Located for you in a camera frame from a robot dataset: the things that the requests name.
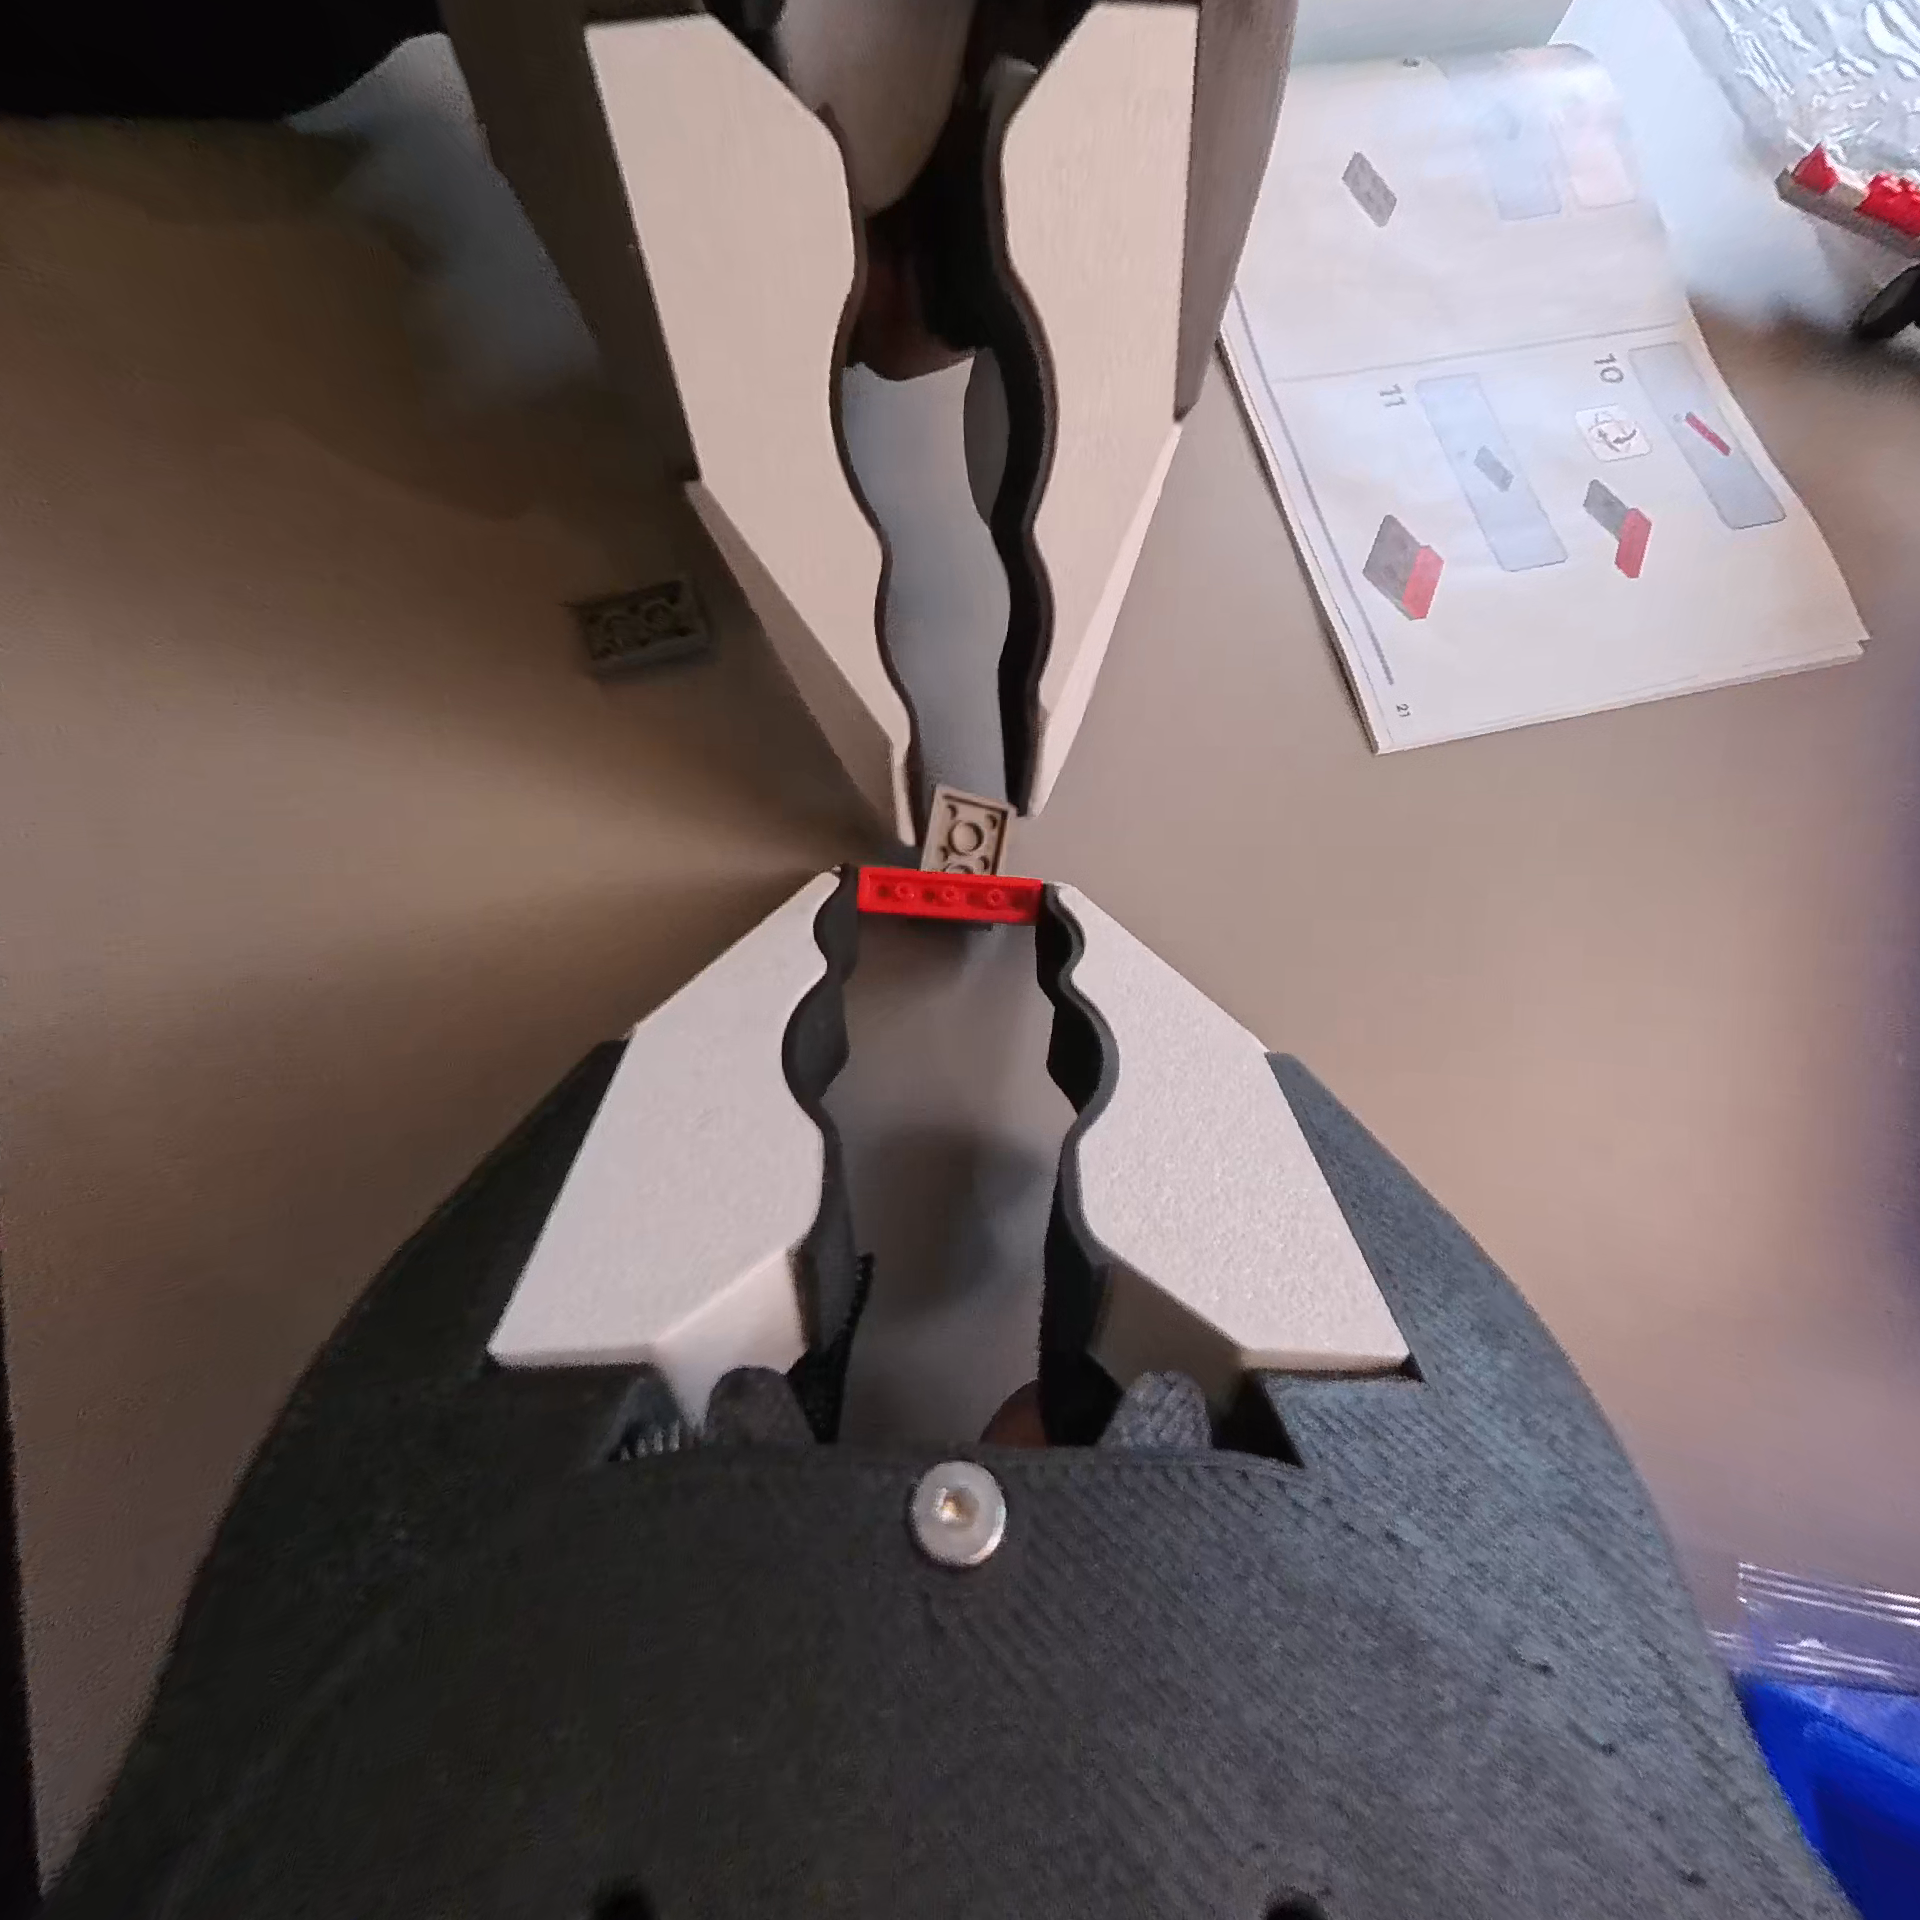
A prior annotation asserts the grey desk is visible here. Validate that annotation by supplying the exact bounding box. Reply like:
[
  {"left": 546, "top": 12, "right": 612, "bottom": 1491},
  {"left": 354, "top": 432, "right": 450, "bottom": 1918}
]
[{"left": 0, "top": 0, "right": 1920, "bottom": 1920}]

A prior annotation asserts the red white toy airplane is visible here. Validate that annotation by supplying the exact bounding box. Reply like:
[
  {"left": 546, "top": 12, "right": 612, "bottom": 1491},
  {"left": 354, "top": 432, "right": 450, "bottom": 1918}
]
[{"left": 1775, "top": 139, "right": 1920, "bottom": 343}]

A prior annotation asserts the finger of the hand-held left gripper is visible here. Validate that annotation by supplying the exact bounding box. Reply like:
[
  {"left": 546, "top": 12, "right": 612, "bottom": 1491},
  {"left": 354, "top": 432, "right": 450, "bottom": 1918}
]
[
  {"left": 438, "top": 0, "right": 922, "bottom": 847},
  {"left": 981, "top": 0, "right": 1301, "bottom": 826}
]

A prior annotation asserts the blue plastic bin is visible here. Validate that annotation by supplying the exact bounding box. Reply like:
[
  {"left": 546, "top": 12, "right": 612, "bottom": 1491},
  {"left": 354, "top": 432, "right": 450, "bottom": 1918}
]
[{"left": 1723, "top": 1679, "right": 1920, "bottom": 1920}]

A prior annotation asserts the person's left forearm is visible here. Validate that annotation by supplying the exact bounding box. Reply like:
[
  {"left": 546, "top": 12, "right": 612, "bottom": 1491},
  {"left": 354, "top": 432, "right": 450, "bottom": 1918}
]
[{"left": 0, "top": 0, "right": 450, "bottom": 121}]

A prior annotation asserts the toy instruction booklet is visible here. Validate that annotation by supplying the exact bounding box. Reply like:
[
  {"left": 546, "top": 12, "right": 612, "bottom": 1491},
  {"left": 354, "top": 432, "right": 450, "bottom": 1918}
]
[{"left": 1217, "top": 43, "right": 1873, "bottom": 757}]

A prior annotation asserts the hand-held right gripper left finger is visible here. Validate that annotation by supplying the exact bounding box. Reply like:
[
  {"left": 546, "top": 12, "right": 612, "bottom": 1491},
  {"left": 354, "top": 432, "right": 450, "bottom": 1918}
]
[{"left": 486, "top": 869, "right": 880, "bottom": 1426}]

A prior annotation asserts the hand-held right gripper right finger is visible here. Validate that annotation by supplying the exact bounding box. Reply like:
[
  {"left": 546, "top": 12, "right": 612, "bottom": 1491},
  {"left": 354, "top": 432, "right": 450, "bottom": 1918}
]
[{"left": 1038, "top": 881, "right": 1426, "bottom": 1391}]

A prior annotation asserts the red toy brick plate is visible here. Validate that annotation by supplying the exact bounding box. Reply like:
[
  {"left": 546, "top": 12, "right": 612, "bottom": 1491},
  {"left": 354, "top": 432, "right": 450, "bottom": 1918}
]
[{"left": 857, "top": 864, "right": 1043, "bottom": 927}]

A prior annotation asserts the clear zip bag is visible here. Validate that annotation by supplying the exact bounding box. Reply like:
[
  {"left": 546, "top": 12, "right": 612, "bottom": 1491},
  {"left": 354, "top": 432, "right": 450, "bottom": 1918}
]
[{"left": 1687, "top": 1557, "right": 1920, "bottom": 1705}]

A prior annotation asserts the clear plastic bag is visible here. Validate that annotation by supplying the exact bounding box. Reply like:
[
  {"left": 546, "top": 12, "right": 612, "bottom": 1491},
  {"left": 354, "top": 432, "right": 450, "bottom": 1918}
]
[{"left": 1552, "top": 0, "right": 1920, "bottom": 323}]

